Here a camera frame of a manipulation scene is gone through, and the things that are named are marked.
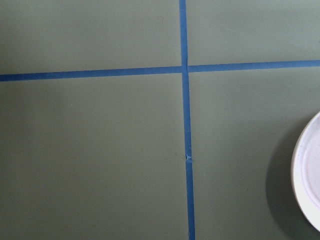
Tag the pink plate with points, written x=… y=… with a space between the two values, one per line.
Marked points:
x=305 y=171

